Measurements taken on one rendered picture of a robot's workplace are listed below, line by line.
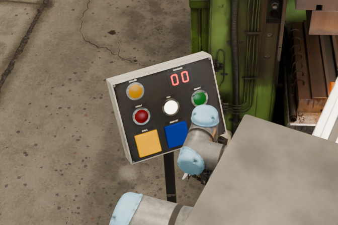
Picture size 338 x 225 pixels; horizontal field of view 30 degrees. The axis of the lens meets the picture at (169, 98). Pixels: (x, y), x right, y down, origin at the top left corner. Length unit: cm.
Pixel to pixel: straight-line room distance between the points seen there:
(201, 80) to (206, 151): 42
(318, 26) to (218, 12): 35
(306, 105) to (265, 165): 157
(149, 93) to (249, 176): 134
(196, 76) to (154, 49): 186
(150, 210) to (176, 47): 261
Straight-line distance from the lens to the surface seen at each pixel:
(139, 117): 200
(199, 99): 205
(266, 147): 70
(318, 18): 199
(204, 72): 204
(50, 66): 387
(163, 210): 133
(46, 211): 318
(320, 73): 231
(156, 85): 200
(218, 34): 219
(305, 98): 223
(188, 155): 166
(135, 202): 135
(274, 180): 67
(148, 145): 203
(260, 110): 247
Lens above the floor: 257
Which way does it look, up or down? 46 degrees down
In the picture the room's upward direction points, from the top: 4 degrees counter-clockwise
